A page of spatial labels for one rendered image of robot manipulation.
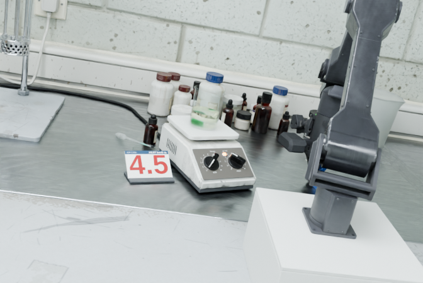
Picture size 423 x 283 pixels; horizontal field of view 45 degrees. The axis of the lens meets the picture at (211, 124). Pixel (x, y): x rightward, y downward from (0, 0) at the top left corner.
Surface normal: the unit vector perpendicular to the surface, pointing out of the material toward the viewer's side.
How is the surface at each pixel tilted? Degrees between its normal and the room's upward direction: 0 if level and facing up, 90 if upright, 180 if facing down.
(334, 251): 2
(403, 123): 90
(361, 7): 55
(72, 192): 0
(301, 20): 90
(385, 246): 2
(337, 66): 121
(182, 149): 90
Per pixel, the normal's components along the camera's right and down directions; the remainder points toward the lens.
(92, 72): 0.08, 0.33
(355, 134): 0.04, -0.59
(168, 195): 0.18, -0.93
